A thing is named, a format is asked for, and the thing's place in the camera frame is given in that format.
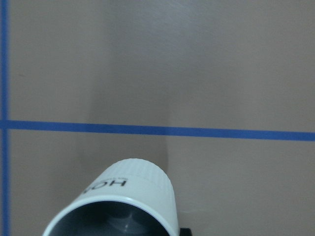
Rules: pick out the white HOME mug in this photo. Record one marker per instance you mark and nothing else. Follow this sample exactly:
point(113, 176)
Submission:
point(132, 197)

